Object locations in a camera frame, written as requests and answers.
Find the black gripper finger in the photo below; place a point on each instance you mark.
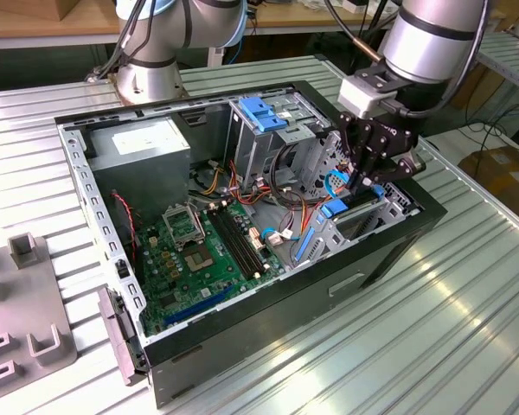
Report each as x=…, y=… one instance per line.
x=350, y=129
x=404, y=169

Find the silver universal robots arm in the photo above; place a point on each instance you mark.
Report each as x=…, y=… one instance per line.
x=428, y=47

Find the grey perforated disk bay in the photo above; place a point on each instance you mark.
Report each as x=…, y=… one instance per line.
x=328, y=242

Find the blue plastic drive latch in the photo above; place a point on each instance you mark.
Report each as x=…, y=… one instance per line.
x=259, y=114

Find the large brown cardboard box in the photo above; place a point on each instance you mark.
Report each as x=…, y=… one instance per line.
x=501, y=173

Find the grey optical drive cage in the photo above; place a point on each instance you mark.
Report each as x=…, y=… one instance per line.
x=246, y=151

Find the small white box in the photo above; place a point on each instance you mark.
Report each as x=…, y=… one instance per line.
x=355, y=6

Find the wooden desk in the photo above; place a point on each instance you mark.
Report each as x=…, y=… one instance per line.
x=294, y=17

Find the metal slat side table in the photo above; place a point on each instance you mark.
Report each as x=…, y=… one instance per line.
x=510, y=56

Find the black RAM slot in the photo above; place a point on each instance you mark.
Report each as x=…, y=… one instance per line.
x=236, y=243
x=230, y=245
x=242, y=240
x=247, y=238

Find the CPU socket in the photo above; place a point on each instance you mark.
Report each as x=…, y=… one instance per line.
x=199, y=259

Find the black open PC case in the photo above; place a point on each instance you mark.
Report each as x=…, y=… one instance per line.
x=264, y=320

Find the grey power supply unit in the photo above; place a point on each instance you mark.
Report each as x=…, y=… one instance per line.
x=147, y=173

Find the green motherboard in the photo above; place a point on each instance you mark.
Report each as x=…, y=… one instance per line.
x=199, y=294

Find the blue expansion slot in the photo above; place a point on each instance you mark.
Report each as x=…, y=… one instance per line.
x=199, y=304

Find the grey plastic case bezel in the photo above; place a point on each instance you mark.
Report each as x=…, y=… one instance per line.
x=117, y=337

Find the grey parts rack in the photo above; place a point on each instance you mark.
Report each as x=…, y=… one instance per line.
x=21, y=311

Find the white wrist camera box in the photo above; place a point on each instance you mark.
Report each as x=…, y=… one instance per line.
x=363, y=97

